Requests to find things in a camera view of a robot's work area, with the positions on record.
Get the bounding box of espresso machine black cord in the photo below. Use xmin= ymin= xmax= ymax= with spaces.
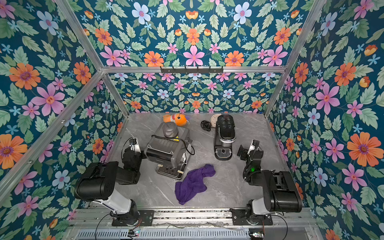
xmin=151 ymin=134 xmax=196 ymax=156

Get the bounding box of orange plush fish toy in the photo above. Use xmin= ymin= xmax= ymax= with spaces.
xmin=163 ymin=113 xmax=189 ymax=127

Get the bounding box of round beige coaster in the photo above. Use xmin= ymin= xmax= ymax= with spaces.
xmin=210 ymin=114 xmax=221 ymax=128

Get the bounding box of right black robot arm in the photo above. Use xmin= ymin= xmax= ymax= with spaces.
xmin=237 ymin=145 xmax=303 ymax=225

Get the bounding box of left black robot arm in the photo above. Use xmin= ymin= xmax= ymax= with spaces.
xmin=75 ymin=146 xmax=145 ymax=225

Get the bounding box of black hook rail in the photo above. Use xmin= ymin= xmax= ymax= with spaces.
xmin=160 ymin=67 xmax=224 ymax=74

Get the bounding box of grey water tank lid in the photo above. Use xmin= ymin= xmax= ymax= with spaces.
xmin=162 ymin=122 xmax=179 ymax=138

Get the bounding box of purple cleaning cloth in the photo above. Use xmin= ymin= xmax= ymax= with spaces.
xmin=175 ymin=164 xmax=216 ymax=205

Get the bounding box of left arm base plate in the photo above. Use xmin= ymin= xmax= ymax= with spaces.
xmin=111 ymin=210 xmax=155 ymax=227

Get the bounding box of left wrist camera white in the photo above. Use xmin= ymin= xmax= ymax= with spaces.
xmin=129 ymin=138 xmax=141 ymax=153

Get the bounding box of black capsule coffee machine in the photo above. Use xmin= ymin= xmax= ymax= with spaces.
xmin=214 ymin=115 xmax=236 ymax=161

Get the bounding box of aluminium front rail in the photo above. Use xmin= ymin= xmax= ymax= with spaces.
xmin=69 ymin=206 xmax=318 ymax=229

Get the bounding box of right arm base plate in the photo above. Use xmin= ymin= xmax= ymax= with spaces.
xmin=230 ymin=209 xmax=273 ymax=226

